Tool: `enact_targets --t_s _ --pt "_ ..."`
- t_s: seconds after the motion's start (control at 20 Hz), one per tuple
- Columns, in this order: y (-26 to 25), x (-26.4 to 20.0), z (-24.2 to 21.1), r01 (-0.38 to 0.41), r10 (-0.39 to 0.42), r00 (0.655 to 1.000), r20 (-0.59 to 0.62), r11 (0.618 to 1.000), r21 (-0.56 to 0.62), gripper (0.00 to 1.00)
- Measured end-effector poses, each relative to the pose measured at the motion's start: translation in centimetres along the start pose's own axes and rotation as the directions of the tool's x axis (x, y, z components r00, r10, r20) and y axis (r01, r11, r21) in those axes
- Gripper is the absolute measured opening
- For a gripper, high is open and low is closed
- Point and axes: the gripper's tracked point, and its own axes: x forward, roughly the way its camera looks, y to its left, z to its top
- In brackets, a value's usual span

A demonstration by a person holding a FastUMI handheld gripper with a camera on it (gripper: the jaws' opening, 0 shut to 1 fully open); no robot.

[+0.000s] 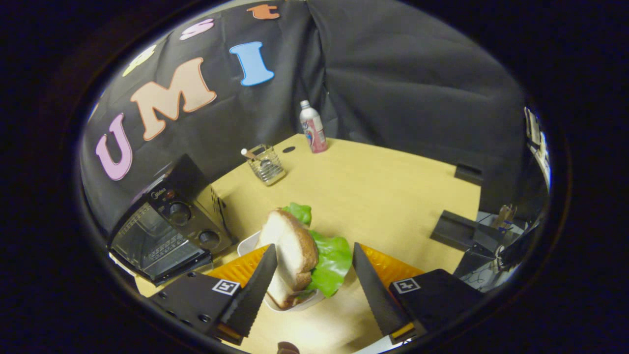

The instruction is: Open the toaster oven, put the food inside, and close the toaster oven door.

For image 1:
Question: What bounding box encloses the black table clamp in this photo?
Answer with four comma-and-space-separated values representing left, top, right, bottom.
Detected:
454, 163, 484, 186

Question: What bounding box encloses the black metal bracket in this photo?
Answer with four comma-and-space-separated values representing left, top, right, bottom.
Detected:
430, 210, 498, 257

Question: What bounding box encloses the sandwich with lettuce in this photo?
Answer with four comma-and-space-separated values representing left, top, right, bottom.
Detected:
256, 202, 353, 309

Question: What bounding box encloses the white plastic tray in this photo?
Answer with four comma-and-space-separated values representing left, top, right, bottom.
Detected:
237, 231, 326, 313

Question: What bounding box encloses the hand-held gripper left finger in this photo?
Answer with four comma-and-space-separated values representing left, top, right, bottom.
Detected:
147, 244, 278, 345

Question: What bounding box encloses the wire mesh holder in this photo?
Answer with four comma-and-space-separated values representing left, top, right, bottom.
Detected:
246, 144, 287, 186

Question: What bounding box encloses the pink and white bottle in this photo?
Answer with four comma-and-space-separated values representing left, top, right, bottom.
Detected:
299, 100, 329, 154

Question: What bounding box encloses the black toaster oven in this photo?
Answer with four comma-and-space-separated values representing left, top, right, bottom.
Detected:
107, 153, 237, 287

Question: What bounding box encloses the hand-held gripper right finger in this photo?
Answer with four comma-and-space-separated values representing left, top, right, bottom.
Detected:
352, 242, 485, 345

